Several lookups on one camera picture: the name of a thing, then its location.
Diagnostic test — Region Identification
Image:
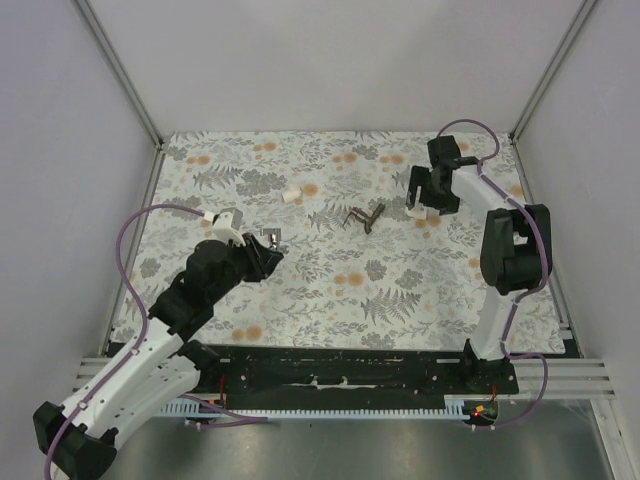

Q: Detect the aluminium front rail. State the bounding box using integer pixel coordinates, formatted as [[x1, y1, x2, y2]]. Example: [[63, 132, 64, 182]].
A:
[[69, 355, 621, 401]]

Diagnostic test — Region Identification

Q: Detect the white elbow fitting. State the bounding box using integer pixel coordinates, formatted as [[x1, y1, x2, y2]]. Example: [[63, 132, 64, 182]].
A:
[[405, 204, 429, 220]]

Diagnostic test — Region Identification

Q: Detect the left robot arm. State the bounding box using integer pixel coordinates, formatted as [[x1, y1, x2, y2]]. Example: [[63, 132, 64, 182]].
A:
[[33, 233, 284, 479]]

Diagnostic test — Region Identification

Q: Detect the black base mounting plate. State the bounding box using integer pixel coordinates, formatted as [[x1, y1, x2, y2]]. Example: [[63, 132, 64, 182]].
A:
[[195, 345, 519, 396]]

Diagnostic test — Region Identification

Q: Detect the bronze water faucet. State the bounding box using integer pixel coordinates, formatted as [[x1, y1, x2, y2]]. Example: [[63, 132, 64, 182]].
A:
[[343, 203, 385, 235]]

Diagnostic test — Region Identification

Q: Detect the white elbow fitting left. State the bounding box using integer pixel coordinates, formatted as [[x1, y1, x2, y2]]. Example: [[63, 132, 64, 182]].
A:
[[281, 185, 302, 204]]

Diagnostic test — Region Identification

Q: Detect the white slotted cable duct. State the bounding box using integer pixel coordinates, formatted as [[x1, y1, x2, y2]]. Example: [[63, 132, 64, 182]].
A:
[[155, 398, 490, 421]]

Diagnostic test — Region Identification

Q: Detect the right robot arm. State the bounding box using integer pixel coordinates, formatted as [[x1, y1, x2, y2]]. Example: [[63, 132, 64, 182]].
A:
[[406, 135, 552, 387]]

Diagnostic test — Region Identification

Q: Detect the aluminium frame post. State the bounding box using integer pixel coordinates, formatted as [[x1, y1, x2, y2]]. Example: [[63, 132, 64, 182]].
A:
[[509, 0, 601, 144], [72, 0, 164, 150]]

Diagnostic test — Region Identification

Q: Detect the aluminium frame post left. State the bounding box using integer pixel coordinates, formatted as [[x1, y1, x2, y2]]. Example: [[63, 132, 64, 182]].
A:
[[72, 0, 164, 150]]

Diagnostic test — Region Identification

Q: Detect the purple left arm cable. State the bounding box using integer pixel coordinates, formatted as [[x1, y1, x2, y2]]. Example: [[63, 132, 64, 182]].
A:
[[42, 204, 274, 480]]

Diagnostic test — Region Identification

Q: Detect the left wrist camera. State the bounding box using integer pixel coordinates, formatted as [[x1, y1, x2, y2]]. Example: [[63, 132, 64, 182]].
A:
[[203, 207, 246, 247]]

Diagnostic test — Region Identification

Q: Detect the aluminium frame post right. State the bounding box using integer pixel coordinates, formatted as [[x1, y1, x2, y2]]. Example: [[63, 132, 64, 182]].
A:
[[509, 0, 601, 144]]

